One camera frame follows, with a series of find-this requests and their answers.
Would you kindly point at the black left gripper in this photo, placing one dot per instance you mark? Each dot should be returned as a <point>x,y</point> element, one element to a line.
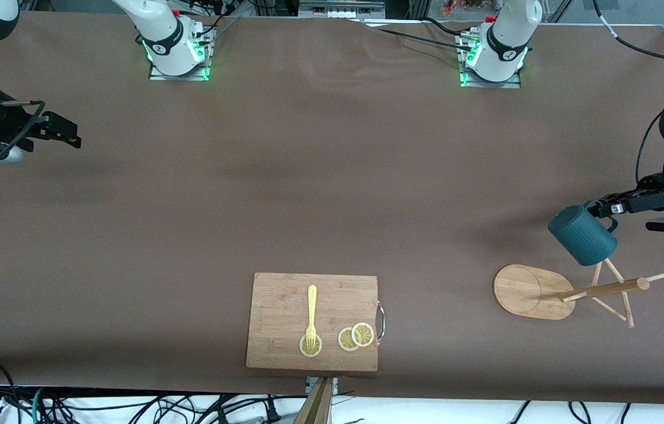
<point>648,200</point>

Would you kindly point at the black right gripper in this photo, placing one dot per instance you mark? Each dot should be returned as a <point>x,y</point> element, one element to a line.
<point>6,126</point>

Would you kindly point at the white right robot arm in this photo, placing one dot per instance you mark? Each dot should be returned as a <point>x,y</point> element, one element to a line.
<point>158,29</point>

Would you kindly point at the wooden cup rack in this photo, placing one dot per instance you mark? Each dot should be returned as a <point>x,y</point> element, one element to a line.
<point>526,291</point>

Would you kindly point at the brown table cover sheet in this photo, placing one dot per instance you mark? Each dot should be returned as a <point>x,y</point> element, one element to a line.
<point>332,176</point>

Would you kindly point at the lemon slice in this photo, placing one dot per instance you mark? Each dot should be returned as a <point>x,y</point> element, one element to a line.
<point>363,334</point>
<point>344,340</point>
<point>310,351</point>

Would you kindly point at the wooden cutting board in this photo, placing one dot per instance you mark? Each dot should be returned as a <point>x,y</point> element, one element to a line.
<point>284,312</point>

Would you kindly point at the yellow plastic fork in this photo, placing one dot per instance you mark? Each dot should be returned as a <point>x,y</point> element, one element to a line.
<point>311,306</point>

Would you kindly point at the grey power strip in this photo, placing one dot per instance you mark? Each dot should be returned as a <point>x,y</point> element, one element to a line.
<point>340,9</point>

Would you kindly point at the wooden beam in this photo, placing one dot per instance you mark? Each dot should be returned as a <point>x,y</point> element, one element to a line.
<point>317,409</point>

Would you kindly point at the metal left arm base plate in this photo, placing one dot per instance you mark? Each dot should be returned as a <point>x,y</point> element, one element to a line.
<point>514,82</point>

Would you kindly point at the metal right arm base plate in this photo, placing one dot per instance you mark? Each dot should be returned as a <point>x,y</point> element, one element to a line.
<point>205,59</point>

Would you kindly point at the small metal bracket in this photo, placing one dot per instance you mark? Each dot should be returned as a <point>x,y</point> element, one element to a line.
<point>334,384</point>

